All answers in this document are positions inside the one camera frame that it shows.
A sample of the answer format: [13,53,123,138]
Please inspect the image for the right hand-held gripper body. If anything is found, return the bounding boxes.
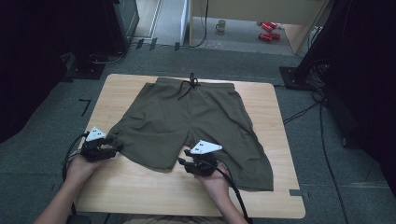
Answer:
[183,139,224,178]

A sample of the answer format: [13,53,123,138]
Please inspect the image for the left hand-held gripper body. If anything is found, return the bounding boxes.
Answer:
[79,125,118,163]

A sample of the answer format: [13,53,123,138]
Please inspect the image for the olive green shorts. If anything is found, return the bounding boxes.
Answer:
[106,72,276,192]

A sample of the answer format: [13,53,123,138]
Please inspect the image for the person's left hand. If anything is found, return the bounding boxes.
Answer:
[64,153,105,189]

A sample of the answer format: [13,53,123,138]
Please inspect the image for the person's right hand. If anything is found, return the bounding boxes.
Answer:
[194,169,232,201]

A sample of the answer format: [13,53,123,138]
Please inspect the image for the person's lap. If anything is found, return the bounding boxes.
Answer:
[120,214,228,224]

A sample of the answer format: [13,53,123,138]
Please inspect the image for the black cabinet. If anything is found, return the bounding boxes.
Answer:
[102,0,140,54]

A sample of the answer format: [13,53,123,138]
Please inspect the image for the grey mug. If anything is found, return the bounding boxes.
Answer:
[215,19,228,33]

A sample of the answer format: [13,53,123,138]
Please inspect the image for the right hand-held gripper black cable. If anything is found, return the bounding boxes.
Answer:
[214,161,254,224]

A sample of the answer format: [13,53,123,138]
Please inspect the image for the black stand base plate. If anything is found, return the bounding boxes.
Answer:
[278,65,316,91]
[64,51,107,80]

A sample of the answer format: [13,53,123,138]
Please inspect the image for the curved black floor cable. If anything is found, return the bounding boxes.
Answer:
[89,50,126,65]

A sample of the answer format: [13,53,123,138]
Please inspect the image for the short black floor cable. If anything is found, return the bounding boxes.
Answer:
[282,102,321,126]

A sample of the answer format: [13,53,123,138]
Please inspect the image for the long black floor cable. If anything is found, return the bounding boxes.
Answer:
[318,98,350,224]

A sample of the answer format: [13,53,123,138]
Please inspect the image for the black hanging cable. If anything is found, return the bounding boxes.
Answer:
[188,0,210,49]

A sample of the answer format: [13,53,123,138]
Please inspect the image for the tangle of black cables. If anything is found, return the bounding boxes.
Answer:
[306,58,332,96]

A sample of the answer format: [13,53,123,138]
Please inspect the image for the light wooden furniture frame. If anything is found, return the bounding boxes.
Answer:
[188,0,332,56]

